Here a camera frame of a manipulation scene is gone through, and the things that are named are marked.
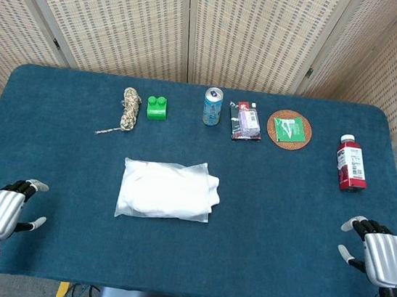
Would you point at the red juice bottle white cap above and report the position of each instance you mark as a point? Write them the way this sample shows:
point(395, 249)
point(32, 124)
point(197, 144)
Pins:
point(351, 168)

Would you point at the blue felt table cover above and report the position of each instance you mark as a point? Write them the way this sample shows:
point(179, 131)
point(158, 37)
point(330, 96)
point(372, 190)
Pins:
point(72, 161)

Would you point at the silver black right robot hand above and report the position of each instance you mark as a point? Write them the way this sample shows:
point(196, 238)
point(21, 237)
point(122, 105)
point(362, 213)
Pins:
point(387, 259)

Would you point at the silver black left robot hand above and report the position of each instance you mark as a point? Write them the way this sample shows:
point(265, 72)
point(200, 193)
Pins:
point(0, 210)

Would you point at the round brown woven coaster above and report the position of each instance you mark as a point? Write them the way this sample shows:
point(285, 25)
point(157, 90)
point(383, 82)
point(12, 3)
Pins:
point(286, 146)

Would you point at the woven rattan folding screen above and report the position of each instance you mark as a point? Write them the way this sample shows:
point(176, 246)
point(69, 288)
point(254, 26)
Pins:
point(127, 18)

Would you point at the yellow floor strip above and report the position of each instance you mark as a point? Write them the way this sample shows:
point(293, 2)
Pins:
point(61, 293)

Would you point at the green toy building block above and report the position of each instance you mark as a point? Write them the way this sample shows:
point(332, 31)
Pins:
point(156, 112)

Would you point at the black screen hinge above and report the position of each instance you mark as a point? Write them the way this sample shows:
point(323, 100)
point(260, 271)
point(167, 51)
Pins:
point(309, 73)
point(56, 43)

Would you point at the black red flat packet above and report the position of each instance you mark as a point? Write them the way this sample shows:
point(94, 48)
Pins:
point(234, 124)

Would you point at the light blue drink can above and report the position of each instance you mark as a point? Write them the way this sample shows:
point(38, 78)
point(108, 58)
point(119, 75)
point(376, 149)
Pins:
point(211, 111)

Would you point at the green square sachet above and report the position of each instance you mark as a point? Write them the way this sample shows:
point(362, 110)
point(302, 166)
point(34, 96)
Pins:
point(292, 129)

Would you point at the transparent plastic zip bag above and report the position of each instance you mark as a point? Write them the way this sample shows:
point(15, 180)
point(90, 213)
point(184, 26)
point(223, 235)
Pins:
point(133, 169)

